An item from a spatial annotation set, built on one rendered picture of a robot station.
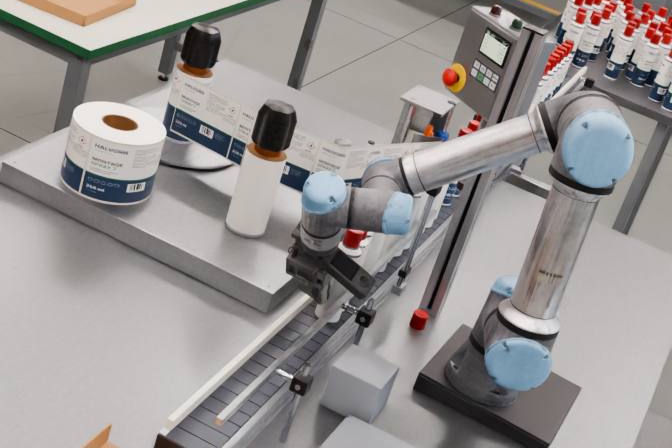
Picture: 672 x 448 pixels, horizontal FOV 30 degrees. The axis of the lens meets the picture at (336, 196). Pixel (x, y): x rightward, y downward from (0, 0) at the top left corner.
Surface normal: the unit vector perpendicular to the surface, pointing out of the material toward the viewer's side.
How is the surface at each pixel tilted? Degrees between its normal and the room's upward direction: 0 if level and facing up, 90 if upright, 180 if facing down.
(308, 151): 90
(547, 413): 4
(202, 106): 90
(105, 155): 90
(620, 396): 0
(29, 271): 0
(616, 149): 81
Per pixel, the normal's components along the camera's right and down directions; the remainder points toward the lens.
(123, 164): 0.27, 0.48
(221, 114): -0.48, 0.25
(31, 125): 0.28, -0.87
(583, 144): -0.03, 0.26
